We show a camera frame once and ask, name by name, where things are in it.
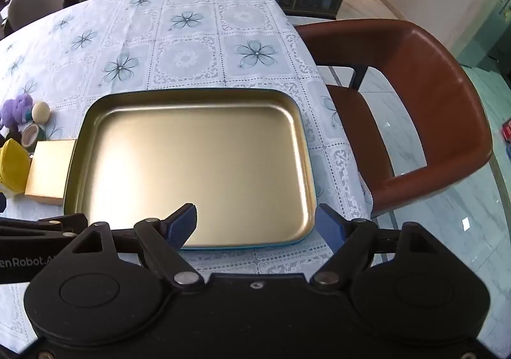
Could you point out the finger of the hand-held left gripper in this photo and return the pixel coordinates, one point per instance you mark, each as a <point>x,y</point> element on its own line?
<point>66,223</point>

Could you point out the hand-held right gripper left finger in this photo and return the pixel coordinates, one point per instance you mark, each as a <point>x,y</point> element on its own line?
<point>182,225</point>

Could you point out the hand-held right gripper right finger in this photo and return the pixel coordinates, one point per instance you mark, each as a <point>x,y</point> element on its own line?
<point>329,226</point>

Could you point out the gold metal tray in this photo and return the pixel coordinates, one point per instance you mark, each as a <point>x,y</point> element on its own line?
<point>191,167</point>

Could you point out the cream and teal toy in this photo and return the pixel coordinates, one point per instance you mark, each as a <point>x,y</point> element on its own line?
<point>40,111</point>

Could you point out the gold flat box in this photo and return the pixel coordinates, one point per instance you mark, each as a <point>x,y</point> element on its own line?
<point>50,169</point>

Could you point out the yellow plush toy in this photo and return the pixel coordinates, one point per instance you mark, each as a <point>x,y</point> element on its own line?
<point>14,167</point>

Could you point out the purple plush toy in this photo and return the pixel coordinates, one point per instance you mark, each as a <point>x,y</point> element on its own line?
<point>16,109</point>

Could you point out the brown leather armchair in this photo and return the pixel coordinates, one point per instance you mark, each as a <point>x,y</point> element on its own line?
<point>423,103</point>

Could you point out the red box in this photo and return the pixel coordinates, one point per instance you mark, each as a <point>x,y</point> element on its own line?
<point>507,131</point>

